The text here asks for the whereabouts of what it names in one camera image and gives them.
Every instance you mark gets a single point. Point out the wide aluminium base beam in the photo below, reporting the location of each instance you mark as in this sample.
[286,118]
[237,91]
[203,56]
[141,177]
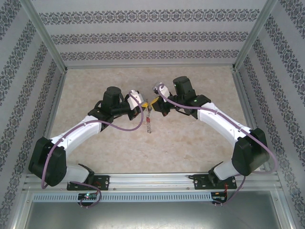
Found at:
[150,181]

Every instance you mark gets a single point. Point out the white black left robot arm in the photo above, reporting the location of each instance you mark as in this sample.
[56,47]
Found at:
[78,130]

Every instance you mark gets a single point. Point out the aluminium frame rail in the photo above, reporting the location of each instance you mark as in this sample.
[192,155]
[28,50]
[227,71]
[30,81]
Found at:
[243,95]
[56,105]

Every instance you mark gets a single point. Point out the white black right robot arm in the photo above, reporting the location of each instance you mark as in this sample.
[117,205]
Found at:
[221,119]

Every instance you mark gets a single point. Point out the grey metal sheet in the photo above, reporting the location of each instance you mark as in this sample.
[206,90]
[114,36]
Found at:
[152,217]

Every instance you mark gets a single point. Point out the aluminium frame post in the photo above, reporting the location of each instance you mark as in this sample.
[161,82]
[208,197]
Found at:
[45,35]
[256,35]

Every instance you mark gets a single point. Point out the small controller circuit board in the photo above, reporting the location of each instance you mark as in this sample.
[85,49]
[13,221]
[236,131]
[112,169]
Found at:
[88,196]
[219,196]

